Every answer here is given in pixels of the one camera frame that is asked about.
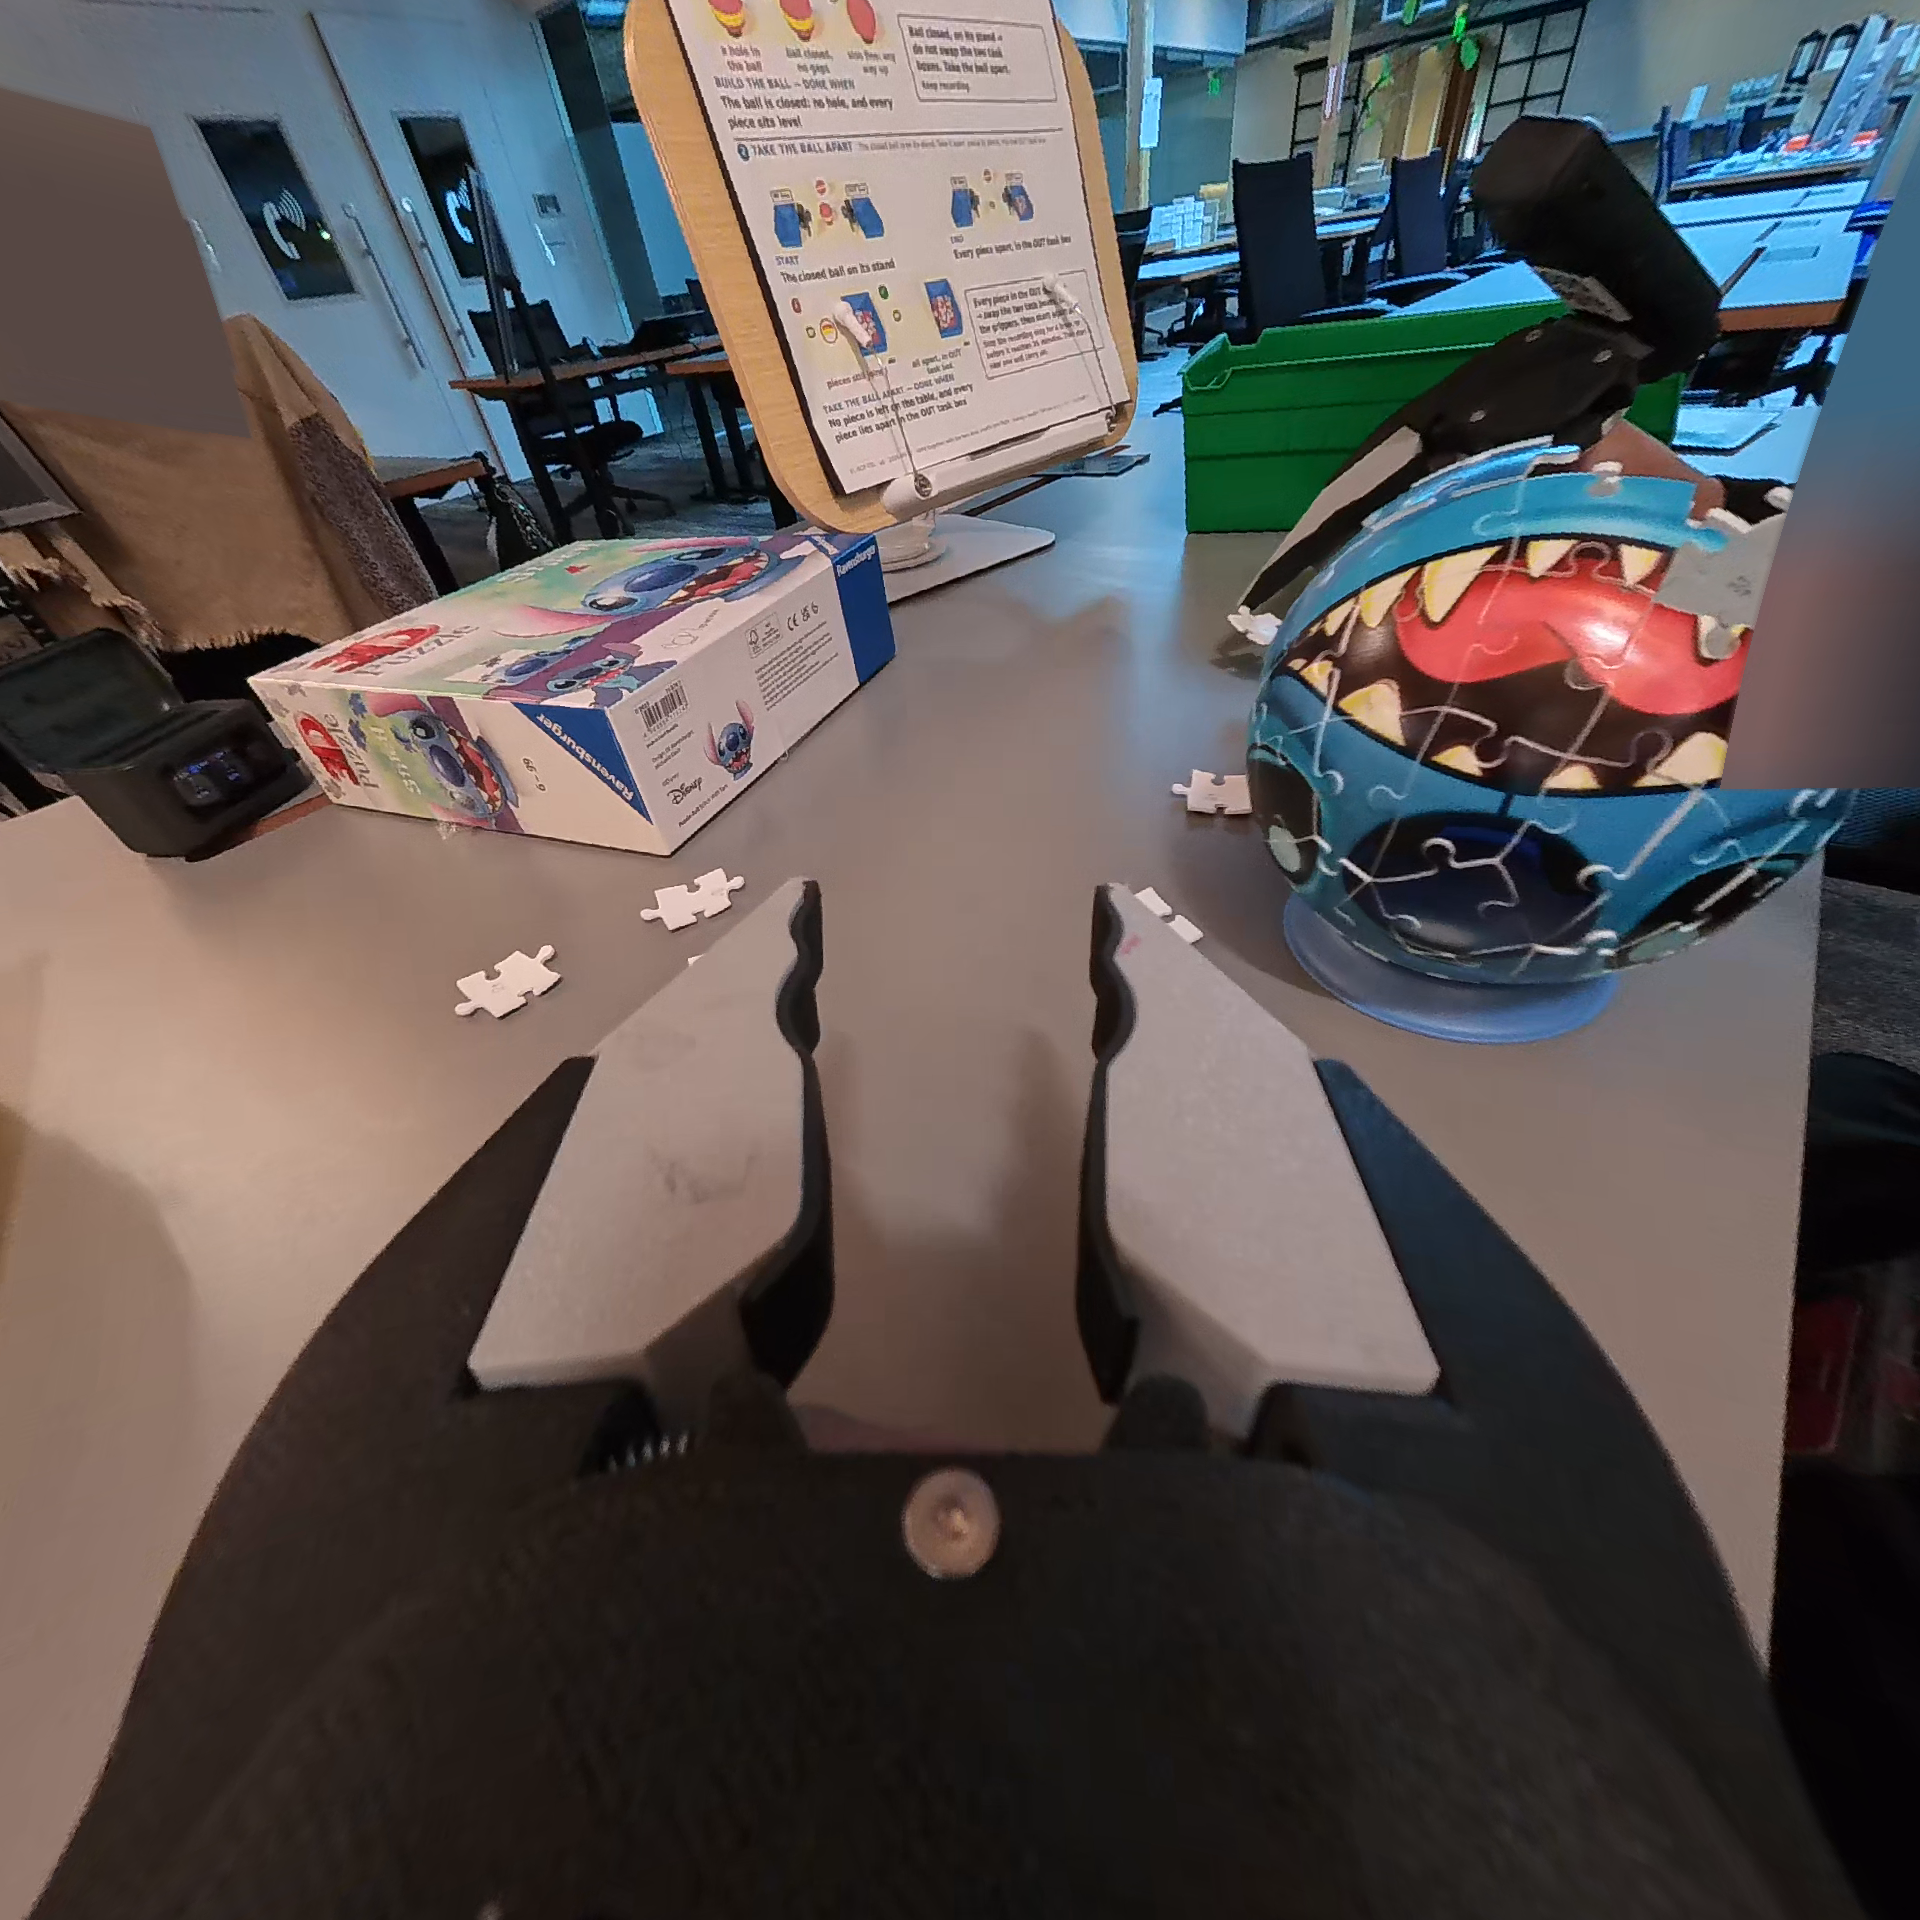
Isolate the person's right hand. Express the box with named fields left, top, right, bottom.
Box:
left=1572, top=423, right=1731, bottom=522

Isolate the dark clothing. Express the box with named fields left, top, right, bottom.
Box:
left=1771, top=780, right=1920, bottom=1920

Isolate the blue puzzle ball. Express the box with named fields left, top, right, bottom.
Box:
left=1245, top=445, right=1861, bottom=1004

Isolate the green plastic bin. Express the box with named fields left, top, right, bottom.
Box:
left=1178, top=305, right=1687, bottom=536

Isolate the dark phone icon door sign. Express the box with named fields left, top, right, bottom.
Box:
left=394, top=109, right=494, bottom=284
left=193, top=113, right=363, bottom=305

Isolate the instruction sheet on wooden stand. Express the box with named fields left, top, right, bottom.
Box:
left=623, top=0, right=1146, bottom=575

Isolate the blue round ball stand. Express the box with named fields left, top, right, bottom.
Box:
left=1285, top=899, right=1627, bottom=1042

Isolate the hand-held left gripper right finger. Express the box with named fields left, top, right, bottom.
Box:
left=1074, top=882, right=1447, bottom=1410

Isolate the puzzle cardboard box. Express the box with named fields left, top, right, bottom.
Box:
left=247, top=527, right=901, bottom=857

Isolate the wooden office desk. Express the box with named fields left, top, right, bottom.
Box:
left=447, top=335, right=741, bottom=511

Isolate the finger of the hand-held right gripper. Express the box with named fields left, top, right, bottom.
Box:
left=1655, top=510, right=1797, bottom=666
left=1242, top=391, right=1502, bottom=620

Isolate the black office chair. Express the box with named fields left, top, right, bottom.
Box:
left=1373, top=146, right=1472, bottom=287
left=1227, top=149, right=1395, bottom=335
left=463, top=281, right=650, bottom=529

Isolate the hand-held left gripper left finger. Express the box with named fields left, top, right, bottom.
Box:
left=468, top=876, right=836, bottom=1393

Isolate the beige fringed blanket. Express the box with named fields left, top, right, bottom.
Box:
left=0, top=312, right=441, bottom=656

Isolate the black charging case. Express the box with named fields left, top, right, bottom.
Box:
left=0, top=623, right=312, bottom=862

